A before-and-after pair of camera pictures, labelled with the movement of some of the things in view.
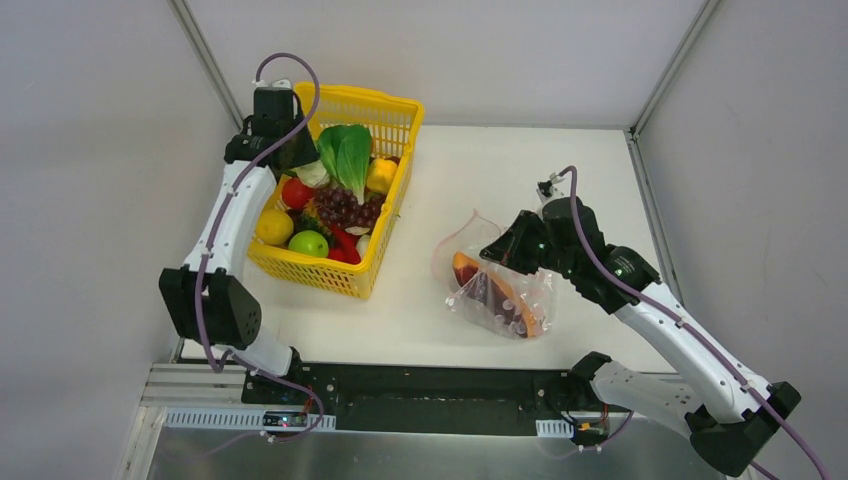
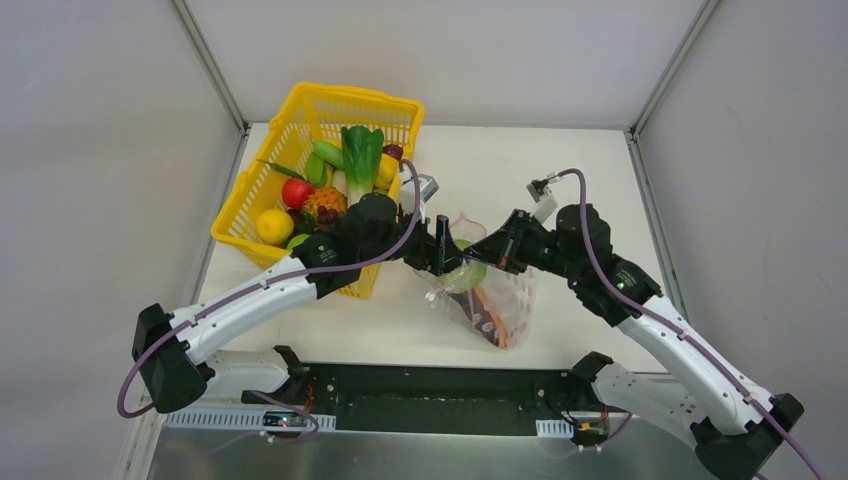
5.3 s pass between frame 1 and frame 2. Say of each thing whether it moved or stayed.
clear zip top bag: moved
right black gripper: stayed
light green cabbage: moved
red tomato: stayed
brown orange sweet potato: moved
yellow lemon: stayed
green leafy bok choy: moved
